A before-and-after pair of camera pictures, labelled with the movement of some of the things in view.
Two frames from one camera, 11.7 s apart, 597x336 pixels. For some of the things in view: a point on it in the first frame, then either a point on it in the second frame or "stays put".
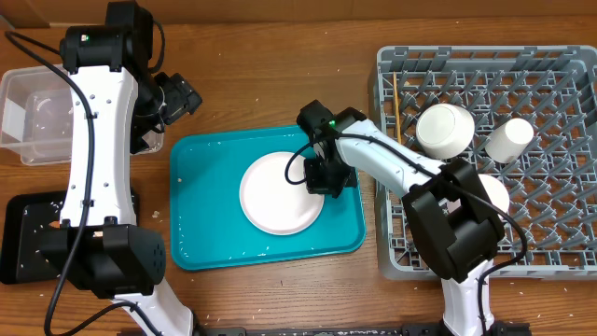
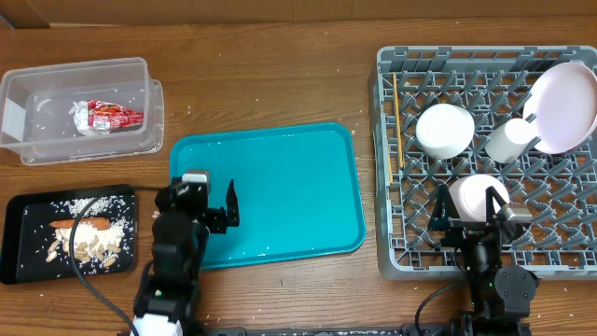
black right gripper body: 332,175 -> 462,234
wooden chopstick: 397,115 stays put
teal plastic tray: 207,225 stays put
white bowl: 444,130 stays put
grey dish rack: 525,117 stays put
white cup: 509,140 stays put
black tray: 23,216 stays put
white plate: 274,204 -> 562,102
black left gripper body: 160,100 -> 215,220
